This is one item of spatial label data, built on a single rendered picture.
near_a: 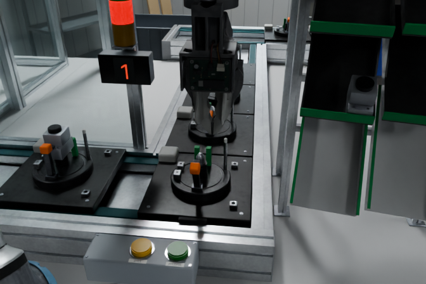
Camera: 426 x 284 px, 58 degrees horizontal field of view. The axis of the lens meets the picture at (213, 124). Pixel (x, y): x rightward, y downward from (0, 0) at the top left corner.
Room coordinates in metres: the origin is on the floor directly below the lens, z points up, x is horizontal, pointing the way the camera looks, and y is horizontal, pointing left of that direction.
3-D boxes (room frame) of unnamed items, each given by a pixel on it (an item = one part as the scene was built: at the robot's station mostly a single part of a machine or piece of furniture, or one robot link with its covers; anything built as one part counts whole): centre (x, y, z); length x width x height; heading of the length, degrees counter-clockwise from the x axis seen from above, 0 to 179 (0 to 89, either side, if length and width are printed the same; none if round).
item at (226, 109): (0.51, -0.01, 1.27); 0.06 x 0.03 x 0.09; 174
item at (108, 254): (0.53, 0.14, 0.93); 0.21 x 0.07 x 0.06; 84
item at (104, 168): (0.77, 0.37, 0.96); 0.24 x 0.24 x 0.02; 84
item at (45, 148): (0.73, 0.37, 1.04); 0.04 x 0.02 x 0.08; 174
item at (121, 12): (0.88, 0.20, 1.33); 0.05 x 0.05 x 0.05
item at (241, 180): (0.73, 0.03, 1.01); 0.24 x 0.24 x 0.13; 84
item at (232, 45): (0.51, 0.00, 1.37); 0.09 x 0.08 x 0.12; 174
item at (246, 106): (1.22, -0.02, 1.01); 0.24 x 0.24 x 0.13; 84
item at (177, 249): (0.53, 0.07, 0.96); 0.04 x 0.04 x 0.02
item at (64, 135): (0.79, 0.36, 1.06); 0.08 x 0.04 x 0.07; 174
